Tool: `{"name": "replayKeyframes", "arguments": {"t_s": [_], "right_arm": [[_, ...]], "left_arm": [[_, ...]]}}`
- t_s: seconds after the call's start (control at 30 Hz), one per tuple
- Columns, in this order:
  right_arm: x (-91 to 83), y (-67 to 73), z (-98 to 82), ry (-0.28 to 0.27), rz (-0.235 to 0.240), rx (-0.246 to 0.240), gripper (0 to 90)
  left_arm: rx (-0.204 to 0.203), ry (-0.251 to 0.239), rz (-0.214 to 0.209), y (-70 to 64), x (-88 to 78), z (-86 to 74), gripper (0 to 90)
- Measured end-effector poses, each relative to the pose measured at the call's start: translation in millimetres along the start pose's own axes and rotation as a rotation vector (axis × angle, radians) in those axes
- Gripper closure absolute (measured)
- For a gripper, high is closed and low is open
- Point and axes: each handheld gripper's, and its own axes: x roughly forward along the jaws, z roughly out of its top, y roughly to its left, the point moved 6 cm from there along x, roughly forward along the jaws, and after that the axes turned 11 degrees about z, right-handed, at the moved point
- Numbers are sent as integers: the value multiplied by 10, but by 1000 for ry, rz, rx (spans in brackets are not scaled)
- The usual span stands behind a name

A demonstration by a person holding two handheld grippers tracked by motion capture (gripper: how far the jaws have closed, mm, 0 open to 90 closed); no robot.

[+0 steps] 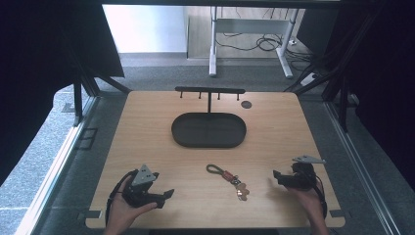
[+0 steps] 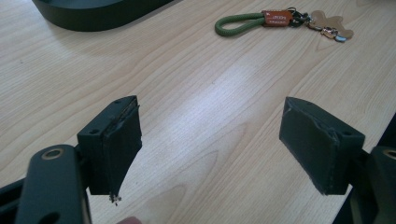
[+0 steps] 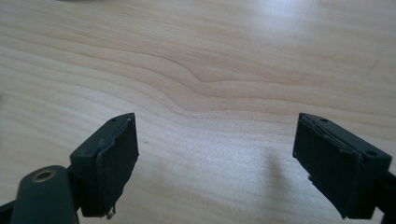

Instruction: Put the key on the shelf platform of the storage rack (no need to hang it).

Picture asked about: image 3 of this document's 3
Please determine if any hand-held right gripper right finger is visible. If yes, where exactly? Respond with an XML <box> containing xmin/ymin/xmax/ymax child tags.
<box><xmin>292</xmin><ymin>112</ymin><xmax>393</xmax><ymax>220</ymax></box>

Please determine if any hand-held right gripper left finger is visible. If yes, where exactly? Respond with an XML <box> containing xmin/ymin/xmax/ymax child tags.
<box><xmin>69</xmin><ymin>112</ymin><xmax>140</xmax><ymax>220</ymax></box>

